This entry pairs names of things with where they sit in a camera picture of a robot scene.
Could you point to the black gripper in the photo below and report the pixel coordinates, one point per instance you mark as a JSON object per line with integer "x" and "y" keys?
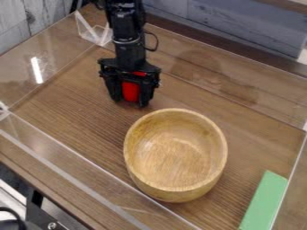
{"x": 129, "y": 67}

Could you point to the red plush strawberry toy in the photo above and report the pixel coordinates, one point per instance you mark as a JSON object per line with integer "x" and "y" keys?
{"x": 131, "y": 85}

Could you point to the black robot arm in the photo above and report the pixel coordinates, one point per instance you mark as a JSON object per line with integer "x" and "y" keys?
{"x": 127, "y": 18}

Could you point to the wooden bowl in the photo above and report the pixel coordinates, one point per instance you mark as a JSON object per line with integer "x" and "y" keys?
{"x": 175, "y": 154}

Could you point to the black table clamp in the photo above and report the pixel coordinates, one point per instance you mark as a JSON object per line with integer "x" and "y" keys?
{"x": 37, "y": 216}

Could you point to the green tape strip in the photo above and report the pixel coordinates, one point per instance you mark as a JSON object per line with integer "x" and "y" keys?
{"x": 263, "y": 207}

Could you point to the clear acrylic corner bracket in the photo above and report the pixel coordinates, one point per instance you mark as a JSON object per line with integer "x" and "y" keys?
{"x": 97, "y": 34}

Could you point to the clear acrylic front wall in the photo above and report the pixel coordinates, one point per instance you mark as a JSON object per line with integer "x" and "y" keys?
{"x": 93, "y": 195}

